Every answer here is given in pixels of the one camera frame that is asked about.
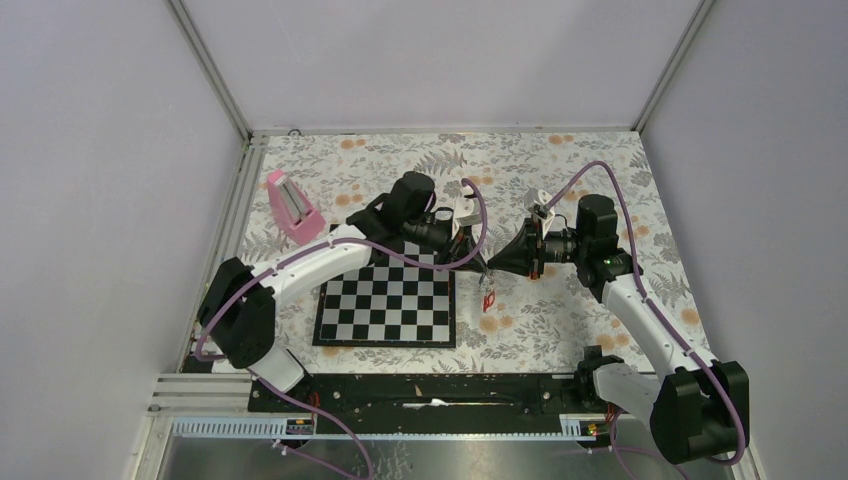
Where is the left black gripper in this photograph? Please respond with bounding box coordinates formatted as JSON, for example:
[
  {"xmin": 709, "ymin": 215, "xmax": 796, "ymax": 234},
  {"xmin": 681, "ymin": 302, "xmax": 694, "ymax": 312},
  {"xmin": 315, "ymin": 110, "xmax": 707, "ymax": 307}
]
[{"xmin": 404, "ymin": 215, "xmax": 487, "ymax": 274}]

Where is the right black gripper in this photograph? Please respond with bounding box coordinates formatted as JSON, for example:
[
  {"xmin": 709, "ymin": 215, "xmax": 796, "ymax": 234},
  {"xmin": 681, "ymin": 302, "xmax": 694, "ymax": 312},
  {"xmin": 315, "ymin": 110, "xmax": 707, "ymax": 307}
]
[{"xmin": 487, "ymin": 214, "xmax": 589, "ymax": 280}]

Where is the keyring with red fob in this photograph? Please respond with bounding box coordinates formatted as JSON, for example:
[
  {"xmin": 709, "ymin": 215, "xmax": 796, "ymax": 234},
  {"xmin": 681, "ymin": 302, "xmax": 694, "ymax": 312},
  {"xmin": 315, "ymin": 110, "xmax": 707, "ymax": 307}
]
[{"xmin": 478, "ymin": 269, "xmax": 496, "ymax": 314}]

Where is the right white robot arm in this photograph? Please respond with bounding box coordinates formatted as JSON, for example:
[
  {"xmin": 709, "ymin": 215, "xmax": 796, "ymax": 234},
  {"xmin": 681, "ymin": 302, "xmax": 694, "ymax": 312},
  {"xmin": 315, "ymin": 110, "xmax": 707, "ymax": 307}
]
[{"xmin": 488, "ymin": 194, "xmax": 749, "ymax": 464}]

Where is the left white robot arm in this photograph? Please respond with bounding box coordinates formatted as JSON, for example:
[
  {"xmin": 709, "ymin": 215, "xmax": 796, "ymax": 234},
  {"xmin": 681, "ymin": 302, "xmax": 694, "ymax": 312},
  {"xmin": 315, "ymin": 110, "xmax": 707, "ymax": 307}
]
[{"xmin": 194, "ymin": 171, "xmax": 488, "ymax": 411}]

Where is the black white chessboard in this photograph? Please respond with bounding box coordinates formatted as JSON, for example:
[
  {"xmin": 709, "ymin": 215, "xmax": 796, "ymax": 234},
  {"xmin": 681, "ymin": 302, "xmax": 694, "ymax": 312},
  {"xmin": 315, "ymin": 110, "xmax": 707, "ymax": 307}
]
[{"xmin": 312, "ymin": 256, "xmax": 456, "ymax": 348}]

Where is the pink metronome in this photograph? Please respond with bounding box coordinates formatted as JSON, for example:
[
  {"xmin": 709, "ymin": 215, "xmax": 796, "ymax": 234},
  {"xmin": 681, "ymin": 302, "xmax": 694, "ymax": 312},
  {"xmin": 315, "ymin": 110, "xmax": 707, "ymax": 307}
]
[{"xmin": 266, "ymin": 170, "xmax": 326, "ymax": 246}]

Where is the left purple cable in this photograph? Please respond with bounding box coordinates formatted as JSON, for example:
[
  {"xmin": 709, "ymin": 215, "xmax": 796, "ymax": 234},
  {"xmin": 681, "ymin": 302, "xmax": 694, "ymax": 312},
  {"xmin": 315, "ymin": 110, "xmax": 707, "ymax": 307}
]
[{"xmin": 193, "ymin": 177, "xmax": 490, "ymax": 480}]

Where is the purple cable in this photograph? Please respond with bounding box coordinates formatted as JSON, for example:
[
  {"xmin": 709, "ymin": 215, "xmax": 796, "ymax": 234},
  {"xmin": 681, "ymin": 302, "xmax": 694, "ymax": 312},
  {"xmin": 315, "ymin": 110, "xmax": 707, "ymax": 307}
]
[
  {"xmin": 193, "ymin": 177, "xmax": 490, "ymax": 480},
  {"xmin": 536, "ymin": 160, "xmax": 749, "ymax": 480}
]

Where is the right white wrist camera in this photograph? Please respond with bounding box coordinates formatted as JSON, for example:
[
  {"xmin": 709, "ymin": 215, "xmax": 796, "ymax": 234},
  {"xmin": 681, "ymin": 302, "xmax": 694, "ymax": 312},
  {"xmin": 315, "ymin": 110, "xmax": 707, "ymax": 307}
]
[{"xmin": 523, "ymin": 188, "xmax": 556, "ymax": 238}]

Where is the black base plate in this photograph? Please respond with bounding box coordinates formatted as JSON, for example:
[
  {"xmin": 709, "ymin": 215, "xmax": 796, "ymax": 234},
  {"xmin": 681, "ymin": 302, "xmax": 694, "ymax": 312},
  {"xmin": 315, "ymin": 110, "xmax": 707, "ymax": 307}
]
[{"xmin": 247, "ymin": 373, "xmax": 614, "ymax": 438}]

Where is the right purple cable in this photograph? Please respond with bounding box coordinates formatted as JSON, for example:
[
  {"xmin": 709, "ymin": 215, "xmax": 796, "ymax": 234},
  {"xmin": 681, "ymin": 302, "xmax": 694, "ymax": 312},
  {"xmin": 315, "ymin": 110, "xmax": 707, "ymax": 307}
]
[{"xmin": 536, "ymin": 160, "xmax": 749, "ymax": 480}]

